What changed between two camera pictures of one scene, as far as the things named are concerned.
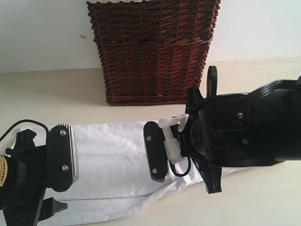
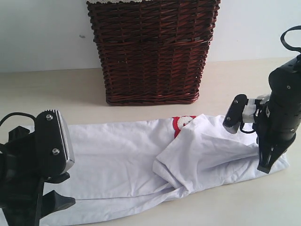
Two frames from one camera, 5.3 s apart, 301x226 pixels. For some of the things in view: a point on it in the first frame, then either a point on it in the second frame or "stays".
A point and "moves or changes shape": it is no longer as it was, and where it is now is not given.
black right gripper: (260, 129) -> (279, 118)
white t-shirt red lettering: (113, 174) moves or changes shape
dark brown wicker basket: (153, 53) stays
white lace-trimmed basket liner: (102, 1) stays
